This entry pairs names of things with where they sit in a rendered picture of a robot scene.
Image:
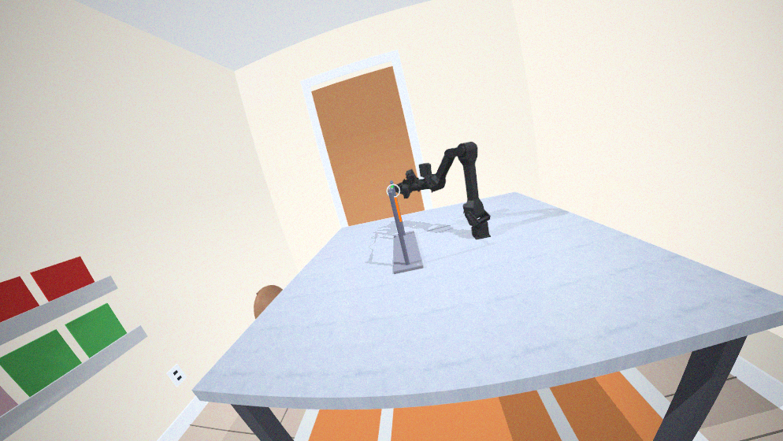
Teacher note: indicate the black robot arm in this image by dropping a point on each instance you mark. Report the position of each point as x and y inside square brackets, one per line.
[473, 209]

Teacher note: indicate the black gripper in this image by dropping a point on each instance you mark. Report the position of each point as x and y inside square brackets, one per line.
[406, 187]

